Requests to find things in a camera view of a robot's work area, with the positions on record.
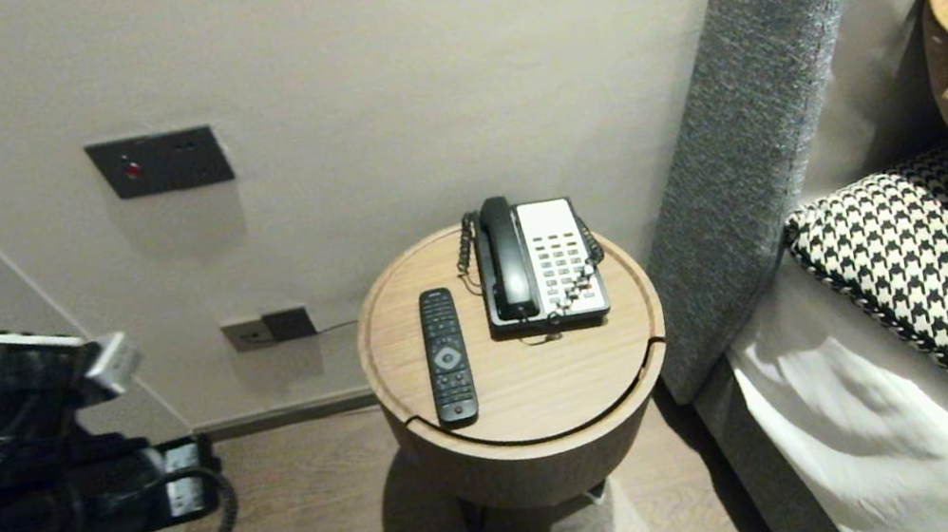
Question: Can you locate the round wooden side table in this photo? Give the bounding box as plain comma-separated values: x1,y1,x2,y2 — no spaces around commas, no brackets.
340,193,698,532

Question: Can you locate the black and white desk telephone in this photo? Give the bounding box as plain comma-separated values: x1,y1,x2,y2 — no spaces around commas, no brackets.
470,191,616,344

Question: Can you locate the black coiled telephone cord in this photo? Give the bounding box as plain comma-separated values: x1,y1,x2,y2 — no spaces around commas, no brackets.
447,191,609,300

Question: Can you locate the pale wall socket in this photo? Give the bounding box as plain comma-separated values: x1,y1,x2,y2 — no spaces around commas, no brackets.
219,315,273,354

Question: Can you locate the grey skirting board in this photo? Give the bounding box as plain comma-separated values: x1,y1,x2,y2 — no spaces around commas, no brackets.
191,386,384,446

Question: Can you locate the dark wall switch panel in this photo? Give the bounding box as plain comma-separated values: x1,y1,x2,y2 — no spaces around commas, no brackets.
85,122,237,205

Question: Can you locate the black telephone handset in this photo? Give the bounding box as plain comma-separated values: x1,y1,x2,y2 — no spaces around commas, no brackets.
475,193,543,325

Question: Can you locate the grey fabric headboard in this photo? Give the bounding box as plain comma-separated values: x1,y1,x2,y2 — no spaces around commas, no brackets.
598,0,948,408

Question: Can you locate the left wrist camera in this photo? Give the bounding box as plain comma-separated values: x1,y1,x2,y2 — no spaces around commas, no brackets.
75,328,148,402

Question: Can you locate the dark wall socket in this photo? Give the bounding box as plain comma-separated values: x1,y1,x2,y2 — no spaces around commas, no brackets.
262,305,318,345

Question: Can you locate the grey fabric bed base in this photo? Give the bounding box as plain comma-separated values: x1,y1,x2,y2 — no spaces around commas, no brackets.
688,343,852,532

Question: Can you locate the black remote control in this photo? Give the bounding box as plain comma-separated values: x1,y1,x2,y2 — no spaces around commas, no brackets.
415,284,482,430

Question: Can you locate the white bed sheet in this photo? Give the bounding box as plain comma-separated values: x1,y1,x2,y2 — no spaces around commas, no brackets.
713,230,948,532

